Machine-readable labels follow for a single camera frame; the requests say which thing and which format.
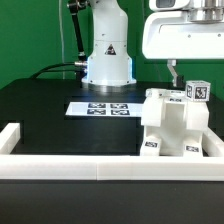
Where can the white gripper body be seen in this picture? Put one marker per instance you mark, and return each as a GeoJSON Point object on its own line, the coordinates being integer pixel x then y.
{"type": "Point", "coordinates": [184, 29]}

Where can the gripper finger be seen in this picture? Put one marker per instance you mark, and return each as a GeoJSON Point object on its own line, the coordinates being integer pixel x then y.
{"type": "Point", "coordinates": [177, 79]}

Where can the white tagged cube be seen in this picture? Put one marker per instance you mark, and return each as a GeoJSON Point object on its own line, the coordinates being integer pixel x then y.
{"type": "Point", "coordinates": [197, 90]}

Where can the white chair back frame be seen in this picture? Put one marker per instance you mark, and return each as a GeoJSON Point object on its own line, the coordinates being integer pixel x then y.
{"type": "Point", "coordinates": [173, 106]}

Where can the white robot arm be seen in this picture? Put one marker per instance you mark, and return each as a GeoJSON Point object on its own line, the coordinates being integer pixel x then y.
{"type": "Point", "coordinates": [109, 67]}

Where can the white marker sheet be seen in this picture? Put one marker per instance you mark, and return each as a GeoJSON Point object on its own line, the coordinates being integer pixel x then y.
{"type": "Point", "coordinates": [103, 109]}

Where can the white U-shaped obstacle frame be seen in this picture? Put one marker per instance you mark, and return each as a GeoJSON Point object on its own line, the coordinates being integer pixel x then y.
{"type": "Point", "coordinates": [62, 167]}

